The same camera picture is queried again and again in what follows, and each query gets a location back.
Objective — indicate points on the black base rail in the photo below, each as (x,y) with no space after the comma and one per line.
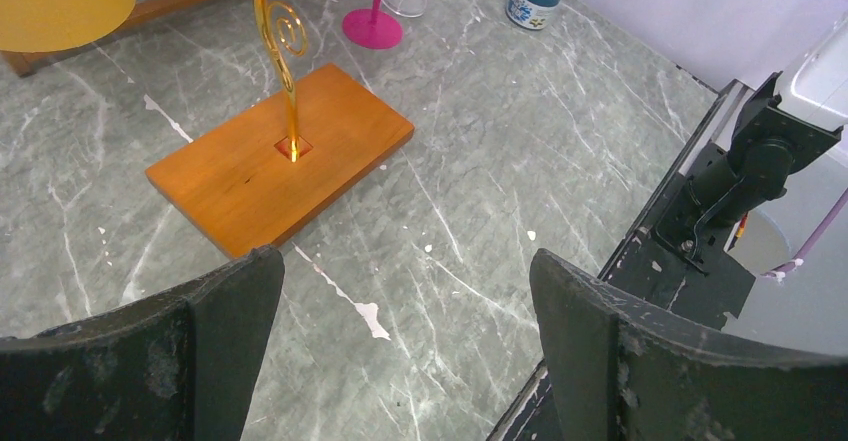
(641,266)

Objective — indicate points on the yellow wine glass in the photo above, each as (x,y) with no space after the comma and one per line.
(57,25)

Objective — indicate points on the magenta wine glass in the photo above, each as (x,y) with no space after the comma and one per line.
(372,28)

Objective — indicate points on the gold wire glass rack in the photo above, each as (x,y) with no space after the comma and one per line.
(263,175)

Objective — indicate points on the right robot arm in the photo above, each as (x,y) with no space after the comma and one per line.
(791,120)

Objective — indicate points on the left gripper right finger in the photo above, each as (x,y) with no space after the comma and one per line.
(624,369)

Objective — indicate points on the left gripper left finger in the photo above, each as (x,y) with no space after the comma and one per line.
(178,365)

